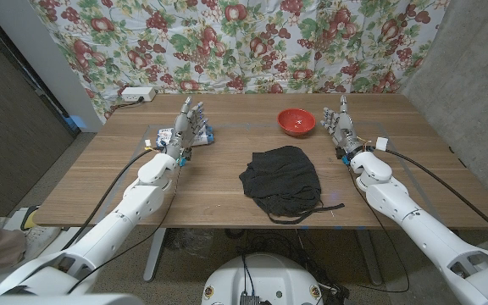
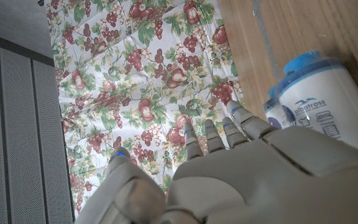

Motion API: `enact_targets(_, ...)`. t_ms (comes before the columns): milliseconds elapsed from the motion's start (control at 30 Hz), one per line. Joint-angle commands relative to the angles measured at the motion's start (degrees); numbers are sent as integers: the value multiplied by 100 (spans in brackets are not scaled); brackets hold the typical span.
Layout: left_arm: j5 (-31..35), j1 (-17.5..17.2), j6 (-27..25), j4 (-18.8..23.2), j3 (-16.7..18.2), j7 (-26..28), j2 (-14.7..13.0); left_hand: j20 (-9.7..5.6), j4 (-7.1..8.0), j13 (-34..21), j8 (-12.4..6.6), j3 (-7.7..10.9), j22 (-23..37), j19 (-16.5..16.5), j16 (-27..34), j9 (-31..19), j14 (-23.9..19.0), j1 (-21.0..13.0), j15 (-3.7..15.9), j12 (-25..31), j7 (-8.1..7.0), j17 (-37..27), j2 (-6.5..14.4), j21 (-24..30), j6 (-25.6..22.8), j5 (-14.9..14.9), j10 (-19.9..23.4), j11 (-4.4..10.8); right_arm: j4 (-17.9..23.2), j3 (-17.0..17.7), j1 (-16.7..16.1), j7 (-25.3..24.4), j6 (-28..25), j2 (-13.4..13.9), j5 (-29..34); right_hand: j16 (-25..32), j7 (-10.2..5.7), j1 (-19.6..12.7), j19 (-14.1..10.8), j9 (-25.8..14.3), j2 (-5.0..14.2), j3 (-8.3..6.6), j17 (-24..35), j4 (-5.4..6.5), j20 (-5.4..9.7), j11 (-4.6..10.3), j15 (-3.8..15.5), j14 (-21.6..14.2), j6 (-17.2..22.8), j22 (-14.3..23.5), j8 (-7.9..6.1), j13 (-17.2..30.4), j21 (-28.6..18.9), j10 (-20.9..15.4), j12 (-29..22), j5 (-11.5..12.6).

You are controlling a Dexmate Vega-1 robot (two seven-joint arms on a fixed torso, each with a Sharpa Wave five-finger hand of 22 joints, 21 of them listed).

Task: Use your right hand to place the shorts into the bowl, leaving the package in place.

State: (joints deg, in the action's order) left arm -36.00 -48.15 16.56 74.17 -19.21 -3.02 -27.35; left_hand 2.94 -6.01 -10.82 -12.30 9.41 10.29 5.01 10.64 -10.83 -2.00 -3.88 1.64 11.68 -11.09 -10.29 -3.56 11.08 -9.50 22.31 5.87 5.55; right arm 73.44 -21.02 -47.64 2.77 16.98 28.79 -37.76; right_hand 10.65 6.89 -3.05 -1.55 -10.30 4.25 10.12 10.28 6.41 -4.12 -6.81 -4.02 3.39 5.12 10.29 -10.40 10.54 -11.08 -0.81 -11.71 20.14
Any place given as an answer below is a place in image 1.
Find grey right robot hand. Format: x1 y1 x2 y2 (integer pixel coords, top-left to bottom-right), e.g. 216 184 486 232
319 94 366 160

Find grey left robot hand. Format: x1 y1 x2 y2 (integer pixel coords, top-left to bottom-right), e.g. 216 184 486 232
165 96 214 162

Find black shorts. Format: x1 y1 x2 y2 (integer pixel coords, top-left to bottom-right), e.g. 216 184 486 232
238 145 346 225

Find white blue package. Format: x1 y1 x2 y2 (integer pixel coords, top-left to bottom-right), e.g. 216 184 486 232
155 125 215 149

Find red bowl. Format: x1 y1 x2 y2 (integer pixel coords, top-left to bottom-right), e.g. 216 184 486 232
276 108 317 137

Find white power strip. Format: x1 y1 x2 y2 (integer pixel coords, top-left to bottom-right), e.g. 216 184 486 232
120 86 158 103

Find floral fruit print backdrop cloth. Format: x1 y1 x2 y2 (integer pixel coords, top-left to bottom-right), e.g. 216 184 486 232
30 0 451 122

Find blue tape patch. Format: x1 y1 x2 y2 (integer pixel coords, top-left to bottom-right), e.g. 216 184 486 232
63 114 88 130

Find grey metal table leg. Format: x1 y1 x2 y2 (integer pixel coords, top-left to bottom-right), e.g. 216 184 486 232
355 229 385 286
142 228 168 283

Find dark wooden door panel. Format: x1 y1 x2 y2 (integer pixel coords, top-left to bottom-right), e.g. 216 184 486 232
0 8 80 218

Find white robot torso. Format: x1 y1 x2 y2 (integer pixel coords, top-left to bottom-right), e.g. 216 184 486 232
201 252 324 305

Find white yellow floor board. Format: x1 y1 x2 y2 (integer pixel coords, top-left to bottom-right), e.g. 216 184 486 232
2 205 42 232

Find white sneaker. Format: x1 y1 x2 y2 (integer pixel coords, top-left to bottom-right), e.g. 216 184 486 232
23 225 62 260

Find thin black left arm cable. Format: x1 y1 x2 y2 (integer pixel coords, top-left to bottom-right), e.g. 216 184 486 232
66 163 185 295

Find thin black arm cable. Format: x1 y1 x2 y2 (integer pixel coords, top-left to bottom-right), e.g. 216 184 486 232
66 163 185 295
346 165 412 294

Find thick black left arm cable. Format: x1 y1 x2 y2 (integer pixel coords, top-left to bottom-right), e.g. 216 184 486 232
60 147 156 252

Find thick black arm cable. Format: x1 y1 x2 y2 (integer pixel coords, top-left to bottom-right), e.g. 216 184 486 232
385 147 488 247
60 147 156 252

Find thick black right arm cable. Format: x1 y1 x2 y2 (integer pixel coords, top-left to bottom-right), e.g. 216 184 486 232
385 147 488 247

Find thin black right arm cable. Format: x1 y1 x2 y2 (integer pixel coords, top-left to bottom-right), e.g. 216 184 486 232
346 165 412 294

